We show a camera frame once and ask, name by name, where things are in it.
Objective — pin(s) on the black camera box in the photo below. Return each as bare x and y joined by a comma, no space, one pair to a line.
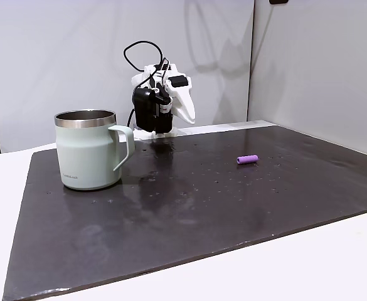
144,109

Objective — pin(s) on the pale green steel mug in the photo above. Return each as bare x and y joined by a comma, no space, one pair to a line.
82,150

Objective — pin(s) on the black rubber mat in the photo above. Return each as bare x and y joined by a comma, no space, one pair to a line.
202,219

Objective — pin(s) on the purple pen grip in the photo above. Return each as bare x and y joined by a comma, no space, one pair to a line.
247,159

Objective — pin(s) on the black wall bracket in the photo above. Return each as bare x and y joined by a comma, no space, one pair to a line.
278,1

